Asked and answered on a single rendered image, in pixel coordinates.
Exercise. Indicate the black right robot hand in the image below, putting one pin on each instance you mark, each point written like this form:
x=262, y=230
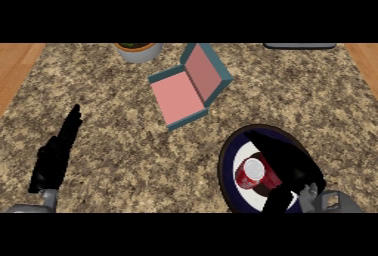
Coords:
x=290, y=160

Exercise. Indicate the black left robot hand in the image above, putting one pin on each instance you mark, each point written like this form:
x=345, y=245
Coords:
x=55, y=156

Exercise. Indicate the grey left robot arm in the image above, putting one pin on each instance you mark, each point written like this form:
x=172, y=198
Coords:
x=39, y=205

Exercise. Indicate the red can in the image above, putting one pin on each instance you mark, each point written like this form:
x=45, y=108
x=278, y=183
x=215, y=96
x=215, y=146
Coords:
x=255, y=173

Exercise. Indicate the dark blue and white plate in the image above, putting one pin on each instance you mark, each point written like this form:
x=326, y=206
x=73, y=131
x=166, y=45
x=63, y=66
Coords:
x=237, y=156

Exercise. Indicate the pink and teal open box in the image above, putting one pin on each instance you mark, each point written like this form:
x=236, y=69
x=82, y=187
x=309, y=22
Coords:
x=190, y=85

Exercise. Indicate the dark grey appliance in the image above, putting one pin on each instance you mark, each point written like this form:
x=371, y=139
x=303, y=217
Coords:
x=299, y=45

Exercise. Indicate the grey pot with plant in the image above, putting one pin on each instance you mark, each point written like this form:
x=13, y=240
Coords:
x=140, y=51

